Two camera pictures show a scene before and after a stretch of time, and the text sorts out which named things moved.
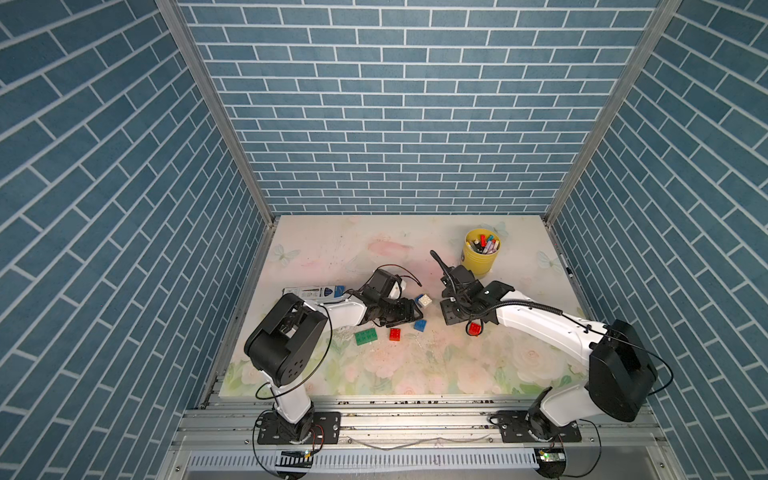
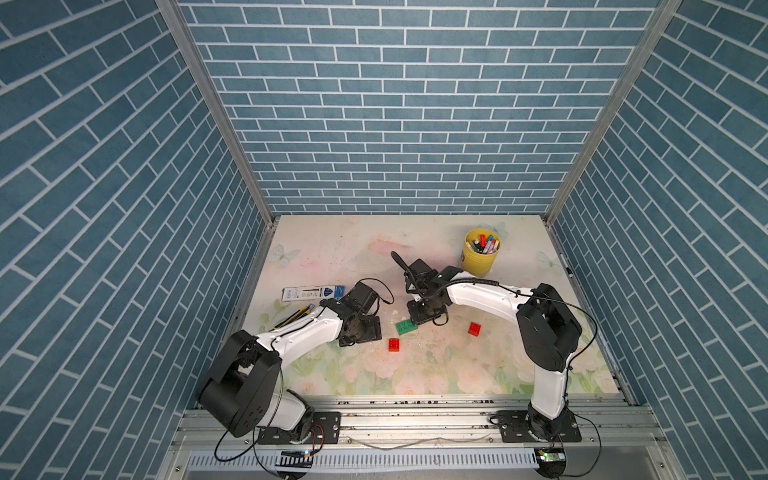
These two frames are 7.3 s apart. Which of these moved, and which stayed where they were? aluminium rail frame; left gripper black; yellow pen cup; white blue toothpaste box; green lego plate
Moved: green lego plate; left gripper black
Stayed: white blue toothpaste box; yellow pen cup; aluminium rail frame
